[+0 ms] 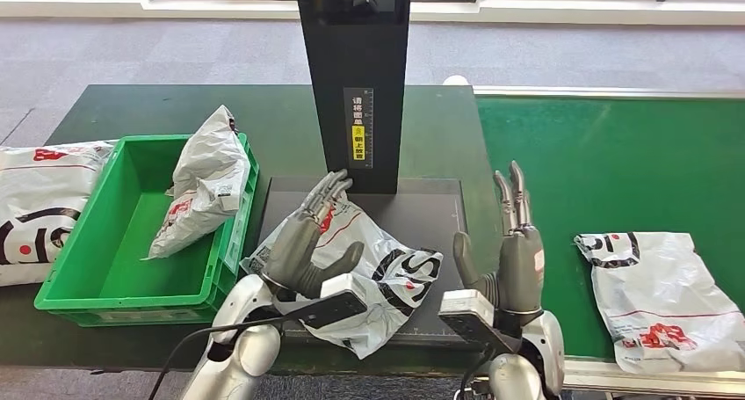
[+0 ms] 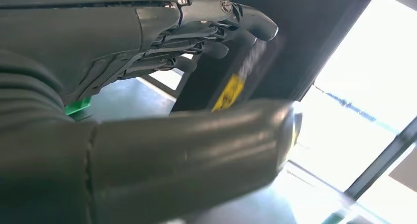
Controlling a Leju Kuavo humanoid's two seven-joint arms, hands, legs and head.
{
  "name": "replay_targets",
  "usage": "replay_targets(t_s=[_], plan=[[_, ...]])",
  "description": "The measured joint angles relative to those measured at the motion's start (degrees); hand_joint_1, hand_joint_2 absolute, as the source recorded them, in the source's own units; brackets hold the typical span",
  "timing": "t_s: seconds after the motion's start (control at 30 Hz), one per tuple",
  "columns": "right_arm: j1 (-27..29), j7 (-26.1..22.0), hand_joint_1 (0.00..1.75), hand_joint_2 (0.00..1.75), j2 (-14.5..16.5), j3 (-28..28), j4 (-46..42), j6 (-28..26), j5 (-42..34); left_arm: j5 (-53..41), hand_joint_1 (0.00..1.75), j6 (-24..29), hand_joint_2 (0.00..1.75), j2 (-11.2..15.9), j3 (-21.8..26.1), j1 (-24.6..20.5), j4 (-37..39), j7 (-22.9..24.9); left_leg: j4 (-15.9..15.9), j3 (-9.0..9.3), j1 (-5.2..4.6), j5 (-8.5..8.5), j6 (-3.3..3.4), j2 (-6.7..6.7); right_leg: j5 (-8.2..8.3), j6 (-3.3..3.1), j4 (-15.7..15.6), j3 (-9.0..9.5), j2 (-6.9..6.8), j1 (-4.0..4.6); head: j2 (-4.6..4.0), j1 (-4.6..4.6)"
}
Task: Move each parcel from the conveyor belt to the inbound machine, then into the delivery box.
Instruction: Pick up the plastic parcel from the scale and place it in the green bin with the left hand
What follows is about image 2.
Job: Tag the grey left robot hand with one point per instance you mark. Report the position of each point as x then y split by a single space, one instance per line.
179 157

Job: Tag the black yellow label sticker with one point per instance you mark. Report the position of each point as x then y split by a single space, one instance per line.
229 93

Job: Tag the green plastic crate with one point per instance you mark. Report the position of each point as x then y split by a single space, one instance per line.
78 106

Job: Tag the dark window frame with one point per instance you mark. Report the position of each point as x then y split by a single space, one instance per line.
384 157

